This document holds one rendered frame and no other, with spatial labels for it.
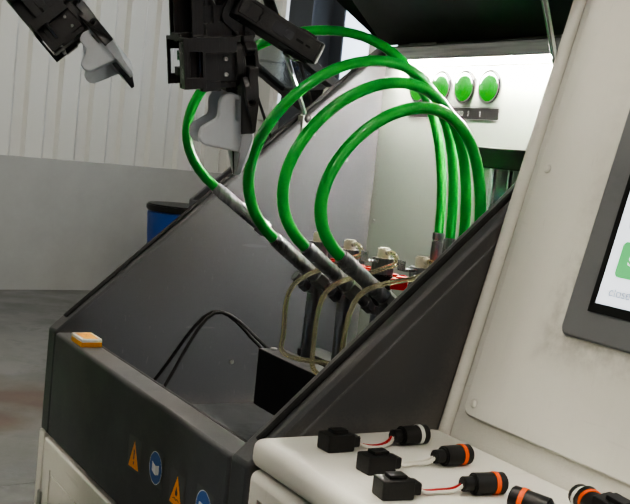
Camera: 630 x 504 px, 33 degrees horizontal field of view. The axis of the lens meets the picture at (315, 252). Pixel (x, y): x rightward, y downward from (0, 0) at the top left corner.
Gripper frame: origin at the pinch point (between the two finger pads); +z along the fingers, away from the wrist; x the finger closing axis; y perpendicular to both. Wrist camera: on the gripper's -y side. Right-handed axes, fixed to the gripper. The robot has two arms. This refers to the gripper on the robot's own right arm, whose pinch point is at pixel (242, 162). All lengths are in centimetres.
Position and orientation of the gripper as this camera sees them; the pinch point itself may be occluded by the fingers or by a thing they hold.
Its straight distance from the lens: 116.7
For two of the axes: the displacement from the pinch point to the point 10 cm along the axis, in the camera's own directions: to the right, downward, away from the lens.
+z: 0.1, 9.7, 2.5
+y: -9.3, 1.0, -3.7
